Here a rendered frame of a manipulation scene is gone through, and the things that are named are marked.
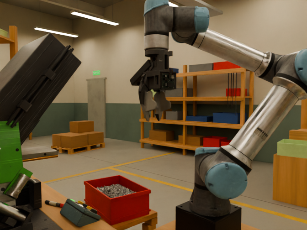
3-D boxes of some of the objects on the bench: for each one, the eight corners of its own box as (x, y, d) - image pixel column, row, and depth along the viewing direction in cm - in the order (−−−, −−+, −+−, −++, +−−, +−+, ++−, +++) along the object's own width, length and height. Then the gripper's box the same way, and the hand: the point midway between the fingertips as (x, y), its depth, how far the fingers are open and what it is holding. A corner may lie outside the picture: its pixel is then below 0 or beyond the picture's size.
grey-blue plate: (30, 201, 117) (29, 169, 116) (31, 202, 115) (30, 170, 115) (6, 207, 110) (5, 174, 110) (7, 208, 109) (6, 175, 108)
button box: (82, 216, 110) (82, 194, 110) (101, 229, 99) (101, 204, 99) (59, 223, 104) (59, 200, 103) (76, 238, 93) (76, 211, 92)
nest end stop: (19, 227, 89) (28, 212, 92) (24, 228, 85) (33, 212, 88) (16, 225, 89) (25, 211, 91) (21, 226, 85) (30, 211, 87)
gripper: (153, 46, 73) (153, 123, 75) (181, 51, 81) (181, 121, 82) (134, 50, 80) (134, 121, 81) (161, 55, 87) (161, 119, 89)
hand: (151, 117), depth 84 cm, fingers open, 4 cm apart
